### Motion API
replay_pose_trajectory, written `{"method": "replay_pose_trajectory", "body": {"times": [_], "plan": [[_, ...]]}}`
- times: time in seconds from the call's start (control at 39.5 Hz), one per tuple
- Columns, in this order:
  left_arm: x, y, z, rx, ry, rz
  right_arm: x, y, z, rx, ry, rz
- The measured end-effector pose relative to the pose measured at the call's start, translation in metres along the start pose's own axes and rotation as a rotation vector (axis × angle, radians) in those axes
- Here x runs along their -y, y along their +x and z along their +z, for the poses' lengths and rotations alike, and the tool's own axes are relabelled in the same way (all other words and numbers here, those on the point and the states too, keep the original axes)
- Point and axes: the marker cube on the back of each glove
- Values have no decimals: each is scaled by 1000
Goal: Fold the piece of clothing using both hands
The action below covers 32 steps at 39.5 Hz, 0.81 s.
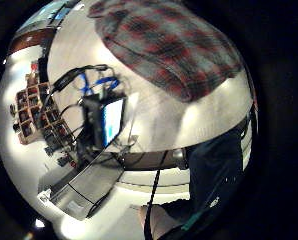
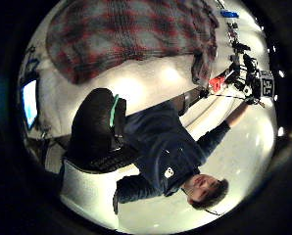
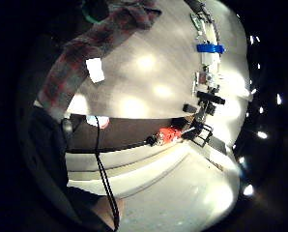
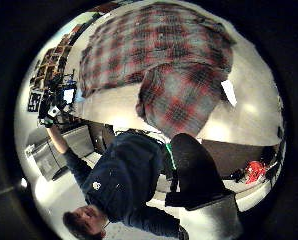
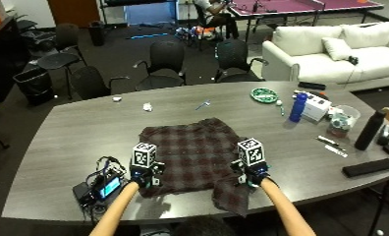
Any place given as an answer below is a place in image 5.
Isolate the person's left hand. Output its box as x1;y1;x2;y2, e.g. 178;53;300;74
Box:
129;160;167;190

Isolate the person's right hand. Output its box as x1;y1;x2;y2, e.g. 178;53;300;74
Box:
230;158;273;189

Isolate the dark red plaid shirt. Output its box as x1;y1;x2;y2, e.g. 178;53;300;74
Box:
137;117;254;218

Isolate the left glove marker cube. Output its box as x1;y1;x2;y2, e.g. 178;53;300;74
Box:
130;142;158;169

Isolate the glove marker cube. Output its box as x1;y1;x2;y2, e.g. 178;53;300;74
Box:
130;142;158;169
237;138;267;167

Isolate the right glove marker cube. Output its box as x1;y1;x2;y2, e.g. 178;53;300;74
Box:
237;138;267;167

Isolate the black device with lit screen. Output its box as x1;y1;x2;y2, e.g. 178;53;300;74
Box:
72;155;129;208

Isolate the black marker pen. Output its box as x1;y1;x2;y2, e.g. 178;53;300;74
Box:
315;135;348;152

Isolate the white flat stick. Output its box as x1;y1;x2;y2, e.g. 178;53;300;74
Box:
324;145;350;158

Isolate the blue water bottle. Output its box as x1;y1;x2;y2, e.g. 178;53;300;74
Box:
289;92;310;124

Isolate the small blue tool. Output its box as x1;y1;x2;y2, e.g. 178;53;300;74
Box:
194;99;213;111

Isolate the white cardboard box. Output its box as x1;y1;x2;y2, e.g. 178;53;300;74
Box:
300;96;334;122

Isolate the clear plastic container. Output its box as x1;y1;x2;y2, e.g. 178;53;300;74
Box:
326;104;362;139

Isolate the long black flat case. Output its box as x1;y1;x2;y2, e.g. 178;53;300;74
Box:
342;157;389;179

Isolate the black rectangular remote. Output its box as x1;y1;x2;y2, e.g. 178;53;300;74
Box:
296;81;328;91

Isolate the black water bottle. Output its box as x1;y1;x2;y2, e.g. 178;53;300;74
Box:
354;110;387;151

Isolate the black office chair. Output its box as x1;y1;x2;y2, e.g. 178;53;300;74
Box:
213;38;271;84
37;23;89;99
132;39;189;91
69;65;132;101

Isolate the black waste bin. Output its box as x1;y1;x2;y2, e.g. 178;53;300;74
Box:
12;66;56;106

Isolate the white sofa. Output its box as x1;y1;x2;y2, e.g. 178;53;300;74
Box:
262;21;389;92

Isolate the white sofa cushion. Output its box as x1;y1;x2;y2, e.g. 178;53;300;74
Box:
320;36;355;62

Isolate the black cylinder speaker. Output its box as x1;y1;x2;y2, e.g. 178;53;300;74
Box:
88;20;108;47

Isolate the purple table-tennis table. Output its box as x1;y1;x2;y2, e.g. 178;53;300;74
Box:
227;0;386;43

